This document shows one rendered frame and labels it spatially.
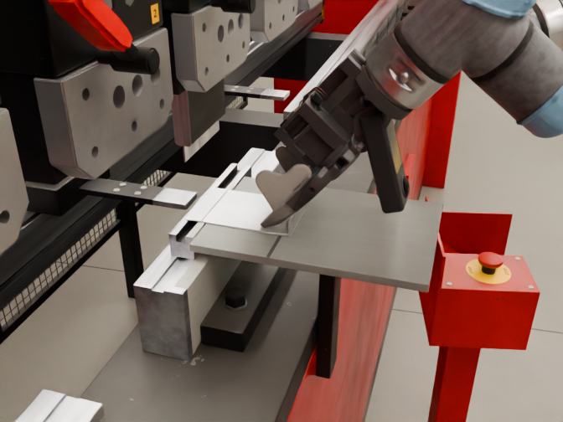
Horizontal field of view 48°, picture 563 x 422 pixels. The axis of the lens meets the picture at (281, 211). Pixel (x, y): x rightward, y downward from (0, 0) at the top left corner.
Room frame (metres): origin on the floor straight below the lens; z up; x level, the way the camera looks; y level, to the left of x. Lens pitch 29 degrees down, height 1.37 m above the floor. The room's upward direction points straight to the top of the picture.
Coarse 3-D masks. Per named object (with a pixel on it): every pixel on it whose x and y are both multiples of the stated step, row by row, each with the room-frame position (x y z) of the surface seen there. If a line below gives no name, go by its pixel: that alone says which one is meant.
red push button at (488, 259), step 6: (486, 252) 0.87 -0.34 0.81; (492, 252) 0.87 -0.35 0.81; (480, 258) 0.85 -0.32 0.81; (486, 258) 0.85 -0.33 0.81; (492, 258) 0.85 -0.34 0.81; (498, 258) 0.85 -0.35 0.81; (480, 264) 0.85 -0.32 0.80; (486, 264) 0.84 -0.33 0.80; (492, 264) 0.84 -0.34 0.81; (498, 264) 0.84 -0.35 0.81; (486, 270) 0.85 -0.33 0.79; (492, 270) 0.85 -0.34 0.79
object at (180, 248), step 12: (228, 168) 0.79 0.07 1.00; (216, 180) 0.75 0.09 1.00; (228, 180) 0.77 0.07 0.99; (240, 180) 0.76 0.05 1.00; (180, 228) 0.63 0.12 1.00; (192, 228) 0.64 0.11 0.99; (180, 240) 0.61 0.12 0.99; (192, 240) 0.61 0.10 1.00; (180, 252) 0.61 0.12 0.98; (192, 252) 0.61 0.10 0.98
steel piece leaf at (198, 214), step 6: (210, 192) 0.71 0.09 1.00; (216, 192) 0.71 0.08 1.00; (222, 192) 0.71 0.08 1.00; (204, 198) 0.69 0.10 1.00; (210, 198) 0.69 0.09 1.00; (216, 198) 0.69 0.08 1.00; (198, 204) 0.68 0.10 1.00; (204, 204) 0.68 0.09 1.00; (210, 204) 0.68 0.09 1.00; (198, 210) 0.66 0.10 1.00; (204, 210) 0.66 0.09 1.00; (210, 210) 0.67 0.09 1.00; (192, 216) 0.65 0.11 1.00; (198, 216) 0.65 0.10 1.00; (204, 216) 0.65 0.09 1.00
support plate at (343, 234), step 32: (256, 192) 0.72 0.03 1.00; (320, 192) 0.72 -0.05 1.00; (352, 192) 0.72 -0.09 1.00; (320, 224) 0.63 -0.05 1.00; (352, 224) 0.63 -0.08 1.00; (384, 224) 0.63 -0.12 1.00; (416, 224) 0.63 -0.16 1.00; (224, 256) 0.58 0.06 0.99; (256, 256) 0.57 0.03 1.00; (288, 256) 0.57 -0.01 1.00; (320, 256) 0.57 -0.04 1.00; (352, 256) 0.57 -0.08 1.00; (384, 256) 0.57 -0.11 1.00; (416, 256) 0.57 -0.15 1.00; (416, 288) 0.52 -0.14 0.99
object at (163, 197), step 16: (32, 192) 0.69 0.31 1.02; (48, 192) 0.68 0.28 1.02; (64, 192) 0.69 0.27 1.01; (80, 192) 0.72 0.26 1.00; (96, 192) 0.71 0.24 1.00; (112, 192) 0.71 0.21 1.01; (128, 192) 0.71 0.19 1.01; (144, 192) 0.71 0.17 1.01; (160, 192) 0.71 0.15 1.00; (176, 192) 0.71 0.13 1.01; (192, 192) 0.71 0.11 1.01; (32, 208) 0.69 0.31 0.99; (48, 208) 0.68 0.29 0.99; (64, 208) 0.68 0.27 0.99
